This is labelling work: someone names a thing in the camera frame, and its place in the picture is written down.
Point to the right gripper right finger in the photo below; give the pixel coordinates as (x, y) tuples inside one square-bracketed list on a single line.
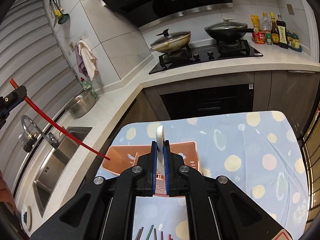
[(174, 184)]

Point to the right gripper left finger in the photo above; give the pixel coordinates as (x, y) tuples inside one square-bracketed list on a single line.
[(146, 182)]

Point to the bright red chopstick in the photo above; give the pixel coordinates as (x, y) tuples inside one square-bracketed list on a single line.
[(62, 130)]

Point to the white ceramic spoon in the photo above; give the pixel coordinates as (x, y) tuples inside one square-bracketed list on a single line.
[(160, 154)]

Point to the green chopstick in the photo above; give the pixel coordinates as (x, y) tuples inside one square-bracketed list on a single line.
[(149, 232)]

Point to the brown chopstick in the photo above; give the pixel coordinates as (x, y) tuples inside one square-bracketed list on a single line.
[(139, 234)]

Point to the chrome kitchen faucet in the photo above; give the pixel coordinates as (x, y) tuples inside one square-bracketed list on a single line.
[(28, 139)]

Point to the person's left hand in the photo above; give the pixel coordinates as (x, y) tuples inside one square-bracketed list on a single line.
[(6, 195)]

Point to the pink perforated utensil holder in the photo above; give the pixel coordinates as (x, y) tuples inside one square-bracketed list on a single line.
[(123, 157)]

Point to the stainless steel bowl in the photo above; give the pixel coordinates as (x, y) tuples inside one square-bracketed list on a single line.
[(81, 104)]

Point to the green dish soap bottle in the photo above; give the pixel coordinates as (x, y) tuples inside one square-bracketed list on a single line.
[(86, 85)]

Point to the purple hanging cloth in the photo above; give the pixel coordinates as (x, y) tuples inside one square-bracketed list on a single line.
[(80, 62)]

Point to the stainless steel sink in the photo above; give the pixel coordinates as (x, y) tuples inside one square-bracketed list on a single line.
[(51, 169)]

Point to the white hanging cloth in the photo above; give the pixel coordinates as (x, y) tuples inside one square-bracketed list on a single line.
[(89, 59)]

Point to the green hanging strainer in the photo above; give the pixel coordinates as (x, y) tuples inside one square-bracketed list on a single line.
[(61, 16)]

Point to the built-in black oven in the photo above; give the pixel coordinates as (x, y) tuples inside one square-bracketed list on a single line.
[(209, 101)]

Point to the black gas stove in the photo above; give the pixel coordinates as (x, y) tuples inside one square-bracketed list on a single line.
[(217, 51)]

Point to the beige wok with lid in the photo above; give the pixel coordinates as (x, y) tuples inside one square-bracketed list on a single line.
[(169, 42)]

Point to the black wok with lid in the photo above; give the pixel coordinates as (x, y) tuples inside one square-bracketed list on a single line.
[(228, 30)]

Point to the red instant noodle cup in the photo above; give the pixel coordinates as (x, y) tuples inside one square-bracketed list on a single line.
[(259, 37)]

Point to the small green cap bottle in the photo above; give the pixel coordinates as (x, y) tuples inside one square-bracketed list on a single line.
[(268, 38)]

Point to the dark soy sauce bottle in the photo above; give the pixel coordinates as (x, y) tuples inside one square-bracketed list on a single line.
[(274, 30)]

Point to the yellow seasoning packet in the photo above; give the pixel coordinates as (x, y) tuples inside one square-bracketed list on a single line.
[(256, 23)]

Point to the clear plastic bottle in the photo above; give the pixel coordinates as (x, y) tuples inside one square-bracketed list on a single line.
[(265, 23)]

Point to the teal seasoning jar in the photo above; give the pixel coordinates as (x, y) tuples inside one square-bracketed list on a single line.
[(294, 41)]

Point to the black vinegar bottle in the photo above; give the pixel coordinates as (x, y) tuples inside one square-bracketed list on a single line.
[(282, 29)]

